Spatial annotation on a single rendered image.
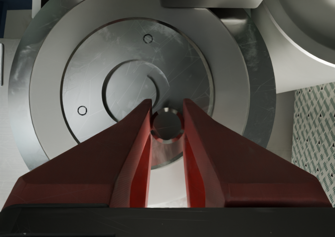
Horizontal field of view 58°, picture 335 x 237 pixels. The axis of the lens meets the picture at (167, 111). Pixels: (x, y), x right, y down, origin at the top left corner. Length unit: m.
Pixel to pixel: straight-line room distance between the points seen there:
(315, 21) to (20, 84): 0.17
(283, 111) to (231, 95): 0.37
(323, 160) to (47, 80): 0.28
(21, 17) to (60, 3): 3.04
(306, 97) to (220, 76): 0.25
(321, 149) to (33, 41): 0.29
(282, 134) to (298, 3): 0.35
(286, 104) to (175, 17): 0.38
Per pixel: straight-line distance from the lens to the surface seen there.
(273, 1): 0.18
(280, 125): 0.52
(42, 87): 0.17
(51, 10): 0.19
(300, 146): 0.41
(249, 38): 0.17
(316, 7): 0.19
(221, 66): 0.16
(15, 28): 3.15
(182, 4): 0.16
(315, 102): 0.38
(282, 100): 0.52
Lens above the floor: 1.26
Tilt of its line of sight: 1 degrees down
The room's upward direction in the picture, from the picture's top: 179 degrees counter-clockwise
